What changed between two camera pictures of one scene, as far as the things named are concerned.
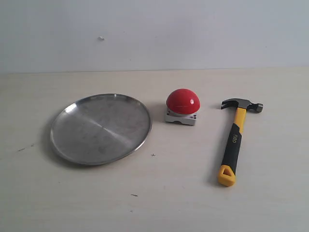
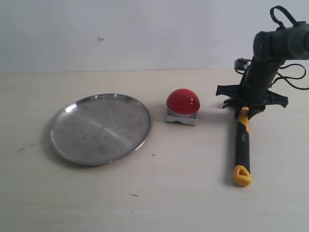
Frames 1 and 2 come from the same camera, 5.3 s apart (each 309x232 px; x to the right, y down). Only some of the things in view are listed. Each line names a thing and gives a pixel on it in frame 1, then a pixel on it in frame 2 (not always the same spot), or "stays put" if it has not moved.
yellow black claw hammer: x=226 y=176 to x=242 y=175
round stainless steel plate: x=100 y=129 stays put
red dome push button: x=182 y=106 stays put
